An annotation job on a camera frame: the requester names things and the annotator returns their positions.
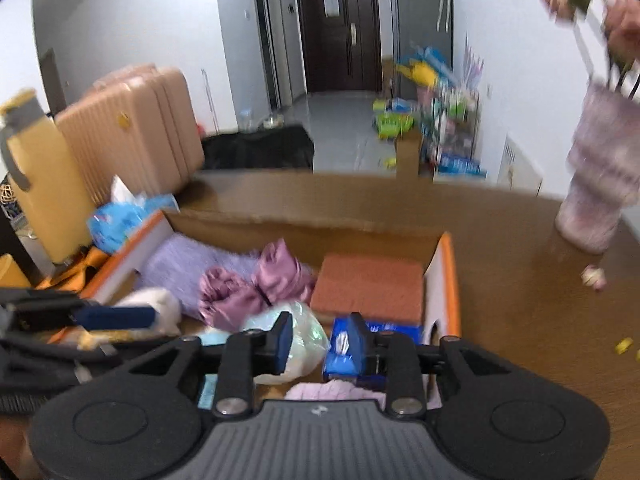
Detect blue pocket tissue pack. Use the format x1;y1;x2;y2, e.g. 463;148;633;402
322;315;426;386

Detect white yellow plush mouse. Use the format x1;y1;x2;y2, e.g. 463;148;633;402
48;287;182;350

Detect orange cloth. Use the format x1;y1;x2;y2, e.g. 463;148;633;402
36;246;110;292

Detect pink fuzzy cloth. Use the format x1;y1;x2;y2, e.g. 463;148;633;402
284;379;444;410

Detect red brown sponge block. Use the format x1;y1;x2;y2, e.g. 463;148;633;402
310;254;425;325

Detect white plastic bag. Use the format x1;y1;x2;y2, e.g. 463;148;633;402
241;301;330;386

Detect purple fuzzy cloth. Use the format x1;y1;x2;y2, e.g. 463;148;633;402
134;233;260;320

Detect yellow mug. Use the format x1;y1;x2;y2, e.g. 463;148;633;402
0;254;32;288

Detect orange red cardboard box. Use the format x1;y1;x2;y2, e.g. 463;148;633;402
46;208;462;396

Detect yellow thermos bottle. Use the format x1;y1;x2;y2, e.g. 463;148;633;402
1;89;94;264

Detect pink ribbed suitcase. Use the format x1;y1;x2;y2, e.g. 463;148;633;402
55;64;204;206

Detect black duffel bag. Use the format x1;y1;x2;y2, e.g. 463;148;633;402
202;124;314;170

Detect pink ceramic vase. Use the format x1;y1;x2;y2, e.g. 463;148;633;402
555;81;639;255

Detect yellow blue bags pile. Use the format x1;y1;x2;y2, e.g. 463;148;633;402
395;47;460;88

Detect dark brown door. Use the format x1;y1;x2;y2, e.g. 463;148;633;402
297;0;382;93

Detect grey refrigerator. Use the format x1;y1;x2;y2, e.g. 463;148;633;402
392;0;454;68

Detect dried pink roses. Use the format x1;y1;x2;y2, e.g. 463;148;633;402
541;0;639;102

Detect wire rack with goods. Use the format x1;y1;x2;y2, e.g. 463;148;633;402
418;86;487;181

